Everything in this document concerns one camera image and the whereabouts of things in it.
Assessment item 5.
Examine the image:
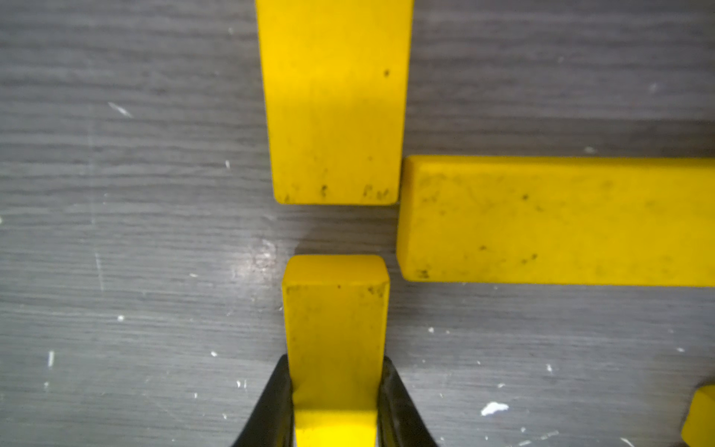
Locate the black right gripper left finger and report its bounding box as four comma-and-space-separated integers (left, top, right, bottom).
233, 354, 294, 447

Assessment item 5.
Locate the yellow block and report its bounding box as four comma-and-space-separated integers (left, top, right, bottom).
396, 156, 714, 287
681, 384, 715, 447
282, 254, 390, 446
256, 1, 413, 206

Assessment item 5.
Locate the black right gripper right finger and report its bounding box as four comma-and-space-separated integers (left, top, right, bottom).
377, 357, 438, 447

